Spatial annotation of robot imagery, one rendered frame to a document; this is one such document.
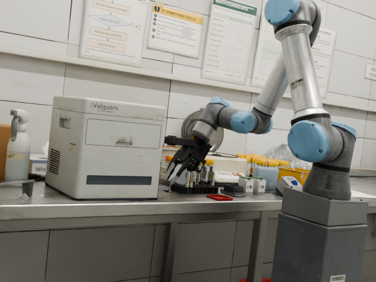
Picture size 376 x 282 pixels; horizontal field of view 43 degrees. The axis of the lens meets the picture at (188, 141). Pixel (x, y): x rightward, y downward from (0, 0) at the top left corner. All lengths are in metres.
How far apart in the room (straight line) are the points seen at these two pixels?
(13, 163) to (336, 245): 1.01
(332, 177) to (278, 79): 0.38
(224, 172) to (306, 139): 0.73
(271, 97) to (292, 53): 0.24
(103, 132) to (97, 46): 0.75
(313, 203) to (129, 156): 0.58
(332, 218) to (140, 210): 0.57
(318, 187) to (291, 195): 0.10
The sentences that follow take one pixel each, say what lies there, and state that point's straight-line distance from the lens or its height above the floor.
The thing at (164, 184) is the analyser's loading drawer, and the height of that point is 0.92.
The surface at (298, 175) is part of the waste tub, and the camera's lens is 2.05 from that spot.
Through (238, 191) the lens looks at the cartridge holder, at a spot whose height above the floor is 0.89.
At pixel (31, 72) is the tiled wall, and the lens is 2.01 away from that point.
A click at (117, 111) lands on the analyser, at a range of 1.44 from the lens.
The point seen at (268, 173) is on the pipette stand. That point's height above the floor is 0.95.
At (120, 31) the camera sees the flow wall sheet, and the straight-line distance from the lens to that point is 2.15.
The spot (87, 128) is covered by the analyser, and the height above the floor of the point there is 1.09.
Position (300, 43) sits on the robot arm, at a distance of 1.50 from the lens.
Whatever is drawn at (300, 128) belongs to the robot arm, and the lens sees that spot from 1.41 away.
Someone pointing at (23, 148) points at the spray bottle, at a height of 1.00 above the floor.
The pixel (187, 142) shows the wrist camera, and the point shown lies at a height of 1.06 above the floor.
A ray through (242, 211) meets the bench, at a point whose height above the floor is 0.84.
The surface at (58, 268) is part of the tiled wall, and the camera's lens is 2.19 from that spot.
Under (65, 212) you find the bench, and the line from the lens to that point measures 1.38.
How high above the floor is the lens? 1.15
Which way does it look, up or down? 3 degrees down
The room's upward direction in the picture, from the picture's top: 6 degrees clockwise
